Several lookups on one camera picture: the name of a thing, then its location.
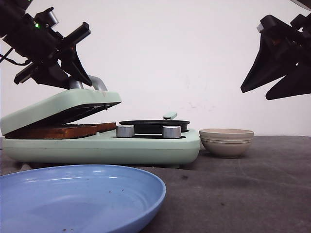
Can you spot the grey table cloth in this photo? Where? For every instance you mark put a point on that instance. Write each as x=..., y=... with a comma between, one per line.
x=268, y=190

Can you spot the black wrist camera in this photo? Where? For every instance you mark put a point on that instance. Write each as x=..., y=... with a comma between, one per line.
x=45, y=20

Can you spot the mint green breakfast maker base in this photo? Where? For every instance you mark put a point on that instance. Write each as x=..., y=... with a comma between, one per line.
x=106, y=148

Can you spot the mint green breakfast maker lid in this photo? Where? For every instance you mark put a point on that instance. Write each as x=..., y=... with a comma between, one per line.
x=65, y=107

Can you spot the blue plate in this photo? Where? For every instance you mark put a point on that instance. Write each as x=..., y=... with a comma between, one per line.
x=79, y=199

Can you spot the black frying pan green handle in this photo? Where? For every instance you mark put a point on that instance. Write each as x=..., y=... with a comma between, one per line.
x=154, y=126

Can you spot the white bread slice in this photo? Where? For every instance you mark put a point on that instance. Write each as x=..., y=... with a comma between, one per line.
x=52, y=133
x=98, y=127

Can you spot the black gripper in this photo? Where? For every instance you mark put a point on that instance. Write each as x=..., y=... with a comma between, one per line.
x=276, y=58
x=50, y=54

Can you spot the silver left knob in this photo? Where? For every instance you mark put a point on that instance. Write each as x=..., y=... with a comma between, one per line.
x=125, y=131

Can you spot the silver knob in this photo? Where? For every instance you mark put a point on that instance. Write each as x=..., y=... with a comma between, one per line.
x=125, y=131
x=171, y=132

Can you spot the silver right knob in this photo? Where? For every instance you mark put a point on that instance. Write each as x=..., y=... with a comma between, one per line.
x=171, y=132

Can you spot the beige ribbed bowl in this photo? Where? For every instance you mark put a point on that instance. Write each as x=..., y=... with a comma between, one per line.
x=226, y=143

